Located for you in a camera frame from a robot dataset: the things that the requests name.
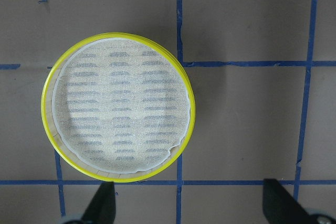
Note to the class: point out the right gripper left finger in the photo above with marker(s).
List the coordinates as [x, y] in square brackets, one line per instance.
[102, 206]

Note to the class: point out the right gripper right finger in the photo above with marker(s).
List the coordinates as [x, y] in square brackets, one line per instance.
[280, 207]

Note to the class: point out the yellow steamer layer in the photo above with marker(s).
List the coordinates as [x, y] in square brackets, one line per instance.
[118, 107]

